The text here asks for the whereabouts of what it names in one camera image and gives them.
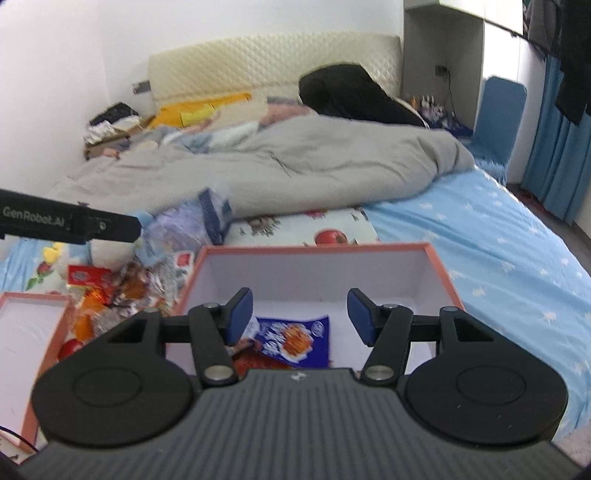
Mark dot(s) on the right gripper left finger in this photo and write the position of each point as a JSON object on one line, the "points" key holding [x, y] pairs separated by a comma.
{"points": [[236, 315]]}

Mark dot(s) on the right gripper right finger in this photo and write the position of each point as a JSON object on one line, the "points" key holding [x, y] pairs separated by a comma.
{"points": [[364, 315]]}

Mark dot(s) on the blue white snack bag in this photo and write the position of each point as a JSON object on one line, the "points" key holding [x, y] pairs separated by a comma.
{"points": [[302, 344]]}

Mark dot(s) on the orange snack packet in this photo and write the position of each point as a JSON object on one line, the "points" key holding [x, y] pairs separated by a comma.
{"points": [[93, 316]]}

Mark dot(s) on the pink gift box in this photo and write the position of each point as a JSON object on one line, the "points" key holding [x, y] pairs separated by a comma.
{"points": [[307, 282]]}

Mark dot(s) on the red yellow snack packet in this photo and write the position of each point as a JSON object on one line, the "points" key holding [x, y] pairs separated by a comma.
{"points": [[89, 276]]}

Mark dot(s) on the large pale blue snack bag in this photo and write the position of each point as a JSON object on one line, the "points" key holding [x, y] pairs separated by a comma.
{"points": [[187, 227]]}

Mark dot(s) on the penguin plush toy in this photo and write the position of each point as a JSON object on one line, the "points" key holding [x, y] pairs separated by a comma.
{"points": [[104, 254]]}

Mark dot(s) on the blue star bedsheet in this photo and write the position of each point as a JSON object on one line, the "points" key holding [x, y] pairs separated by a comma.
{"points": [[511, 272]]}

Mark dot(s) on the grey blanket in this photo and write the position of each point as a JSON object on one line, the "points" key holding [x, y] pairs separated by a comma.
{"points": [[304, 163]]}

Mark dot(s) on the yellow pillow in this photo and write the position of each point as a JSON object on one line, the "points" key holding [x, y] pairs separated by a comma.
{"points": [[188, 113]]}

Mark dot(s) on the black clothing pile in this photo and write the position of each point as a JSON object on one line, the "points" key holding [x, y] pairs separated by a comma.
{"points": [[347, 91]]}

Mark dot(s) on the blue curtain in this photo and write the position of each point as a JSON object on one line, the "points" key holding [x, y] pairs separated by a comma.
{"points": [[558, 170]]}

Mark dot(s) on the beige quilted headboard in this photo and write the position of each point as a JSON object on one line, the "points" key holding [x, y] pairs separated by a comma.
{"points": [[269, 65]]}

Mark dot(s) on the blue chair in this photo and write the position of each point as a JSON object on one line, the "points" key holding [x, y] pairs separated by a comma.
{"points": [[499, 119]]}

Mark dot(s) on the grey bedside cabinet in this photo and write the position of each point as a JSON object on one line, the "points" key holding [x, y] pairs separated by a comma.
{"points": [[443, 52]]}

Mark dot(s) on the clothes pile by wall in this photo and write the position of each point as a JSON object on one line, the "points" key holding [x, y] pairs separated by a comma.
{"points": [[113, 128]]}

